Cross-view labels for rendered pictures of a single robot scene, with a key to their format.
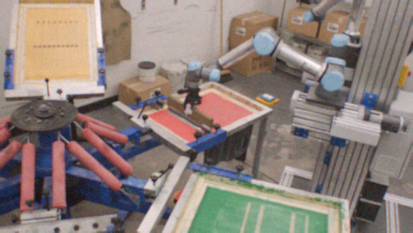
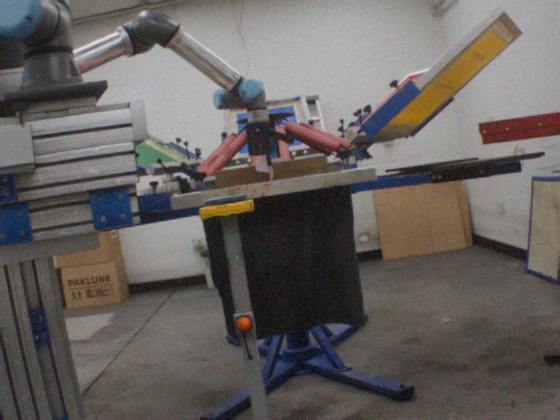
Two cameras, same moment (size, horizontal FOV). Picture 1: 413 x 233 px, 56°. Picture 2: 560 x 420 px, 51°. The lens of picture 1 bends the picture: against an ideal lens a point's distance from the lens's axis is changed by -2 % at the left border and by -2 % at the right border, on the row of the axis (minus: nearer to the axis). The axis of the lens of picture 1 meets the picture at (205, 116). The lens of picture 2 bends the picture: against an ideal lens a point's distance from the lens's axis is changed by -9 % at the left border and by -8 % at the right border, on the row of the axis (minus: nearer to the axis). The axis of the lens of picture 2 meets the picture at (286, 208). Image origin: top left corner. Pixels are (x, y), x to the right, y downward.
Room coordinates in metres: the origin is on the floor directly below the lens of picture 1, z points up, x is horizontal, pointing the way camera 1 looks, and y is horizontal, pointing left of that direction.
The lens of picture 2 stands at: (3.92, -1.42, 1.00)
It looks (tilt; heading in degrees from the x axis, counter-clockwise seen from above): 3 degrees down; 137
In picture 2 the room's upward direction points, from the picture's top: 8 degrees counter-clockwise
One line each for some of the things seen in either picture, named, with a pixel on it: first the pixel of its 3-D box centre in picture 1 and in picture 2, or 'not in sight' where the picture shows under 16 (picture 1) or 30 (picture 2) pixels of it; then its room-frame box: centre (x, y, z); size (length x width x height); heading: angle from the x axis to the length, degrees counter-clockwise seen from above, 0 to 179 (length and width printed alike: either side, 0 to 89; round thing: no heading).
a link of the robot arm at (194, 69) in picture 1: (195, 71); (254, 96); (2.22, 0.09, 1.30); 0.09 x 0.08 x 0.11; 76
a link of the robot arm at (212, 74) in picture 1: (211, 73); (231, 98); (2.22, -0.01, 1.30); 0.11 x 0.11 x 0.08; 76
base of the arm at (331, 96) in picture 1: (328, 87); not in sight; (2.16, -0.71, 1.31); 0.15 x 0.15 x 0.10
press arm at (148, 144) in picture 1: (150, 144); not in sight; (2.01, 0.32, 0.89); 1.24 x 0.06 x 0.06; 137
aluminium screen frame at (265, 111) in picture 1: (202, 112); (274, 186); (2.33, 0.03, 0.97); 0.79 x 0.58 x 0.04; 137
